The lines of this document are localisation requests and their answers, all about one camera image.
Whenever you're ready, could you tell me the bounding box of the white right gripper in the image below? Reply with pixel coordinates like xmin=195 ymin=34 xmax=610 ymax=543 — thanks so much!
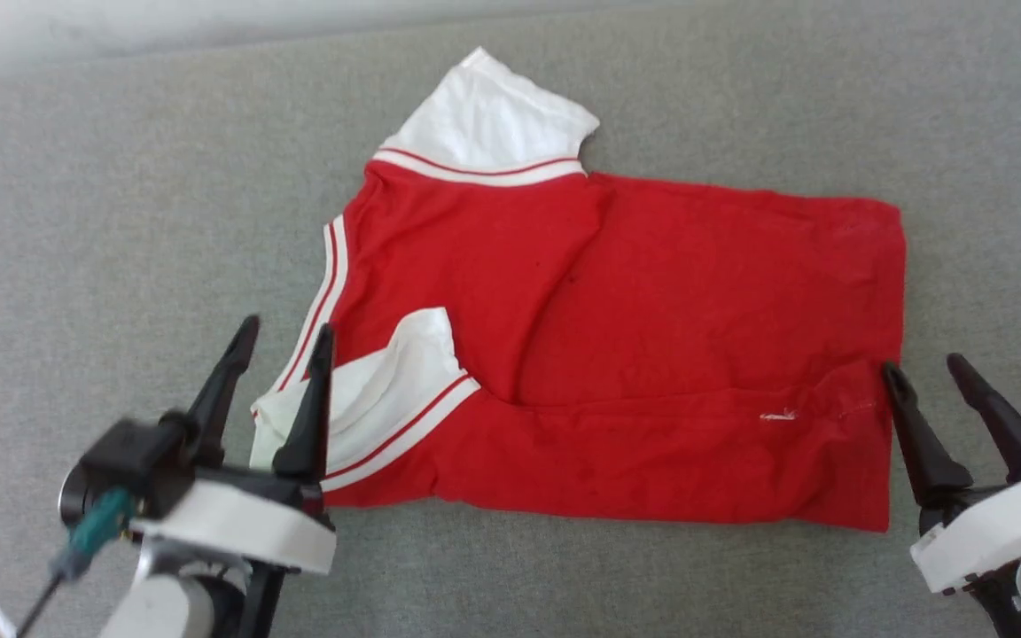
xmin=880 ymin=352 xmax=1021 ymax=595

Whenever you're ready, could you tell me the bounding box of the teal cable connector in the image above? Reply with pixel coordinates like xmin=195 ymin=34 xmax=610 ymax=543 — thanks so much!
xmin=51 ymin=487 xmax=137 ymax=577

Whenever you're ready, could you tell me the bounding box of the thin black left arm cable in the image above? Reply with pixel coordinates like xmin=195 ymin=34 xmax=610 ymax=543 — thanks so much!
xmin=12 ymin=563 xmax=68 ymax=638

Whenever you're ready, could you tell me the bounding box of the red white basketball jersey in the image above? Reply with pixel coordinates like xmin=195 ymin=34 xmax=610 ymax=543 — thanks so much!
xmin=249 ymin=46 xmax=908 ymax=534

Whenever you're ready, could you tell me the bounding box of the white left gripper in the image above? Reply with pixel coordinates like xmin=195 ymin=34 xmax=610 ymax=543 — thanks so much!
xmin=129 ymin=315 xmax=338 ymax=576

